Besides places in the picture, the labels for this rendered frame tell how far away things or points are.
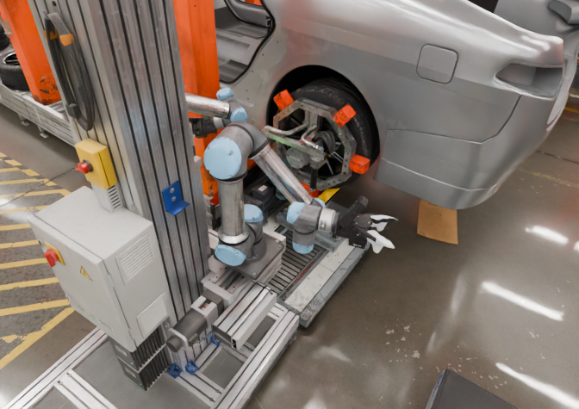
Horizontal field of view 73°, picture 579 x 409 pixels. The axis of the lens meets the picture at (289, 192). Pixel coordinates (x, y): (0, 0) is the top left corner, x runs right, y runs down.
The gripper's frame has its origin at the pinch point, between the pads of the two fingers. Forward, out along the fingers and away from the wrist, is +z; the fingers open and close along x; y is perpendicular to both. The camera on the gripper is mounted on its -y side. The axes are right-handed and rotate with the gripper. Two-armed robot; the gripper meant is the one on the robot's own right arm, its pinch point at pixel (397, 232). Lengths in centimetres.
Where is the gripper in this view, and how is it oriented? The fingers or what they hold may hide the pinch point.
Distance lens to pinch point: 127.6
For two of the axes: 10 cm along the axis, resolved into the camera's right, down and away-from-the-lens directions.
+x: -3.0, 4.7, -8.3
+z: 9.5, 2.2, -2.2
